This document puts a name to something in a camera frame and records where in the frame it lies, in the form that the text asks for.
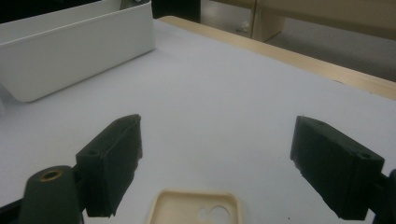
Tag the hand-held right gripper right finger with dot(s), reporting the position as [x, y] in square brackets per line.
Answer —
[336, 168]

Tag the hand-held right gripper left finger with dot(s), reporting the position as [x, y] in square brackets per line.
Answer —
[109, 165]

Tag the beige phone case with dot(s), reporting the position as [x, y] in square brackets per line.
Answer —
[174, 208]

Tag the white plastic bin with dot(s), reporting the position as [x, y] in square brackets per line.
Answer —
[77, 56]

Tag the white table mat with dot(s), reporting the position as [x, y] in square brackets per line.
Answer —
[218, 109]

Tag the light wooden desk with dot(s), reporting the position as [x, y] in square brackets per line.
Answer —
[327, 15]

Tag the black curtain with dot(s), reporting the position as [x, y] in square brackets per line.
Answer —
[174, 9]

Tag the crumpled white paper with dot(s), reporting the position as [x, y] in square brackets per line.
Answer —
[244, 26]

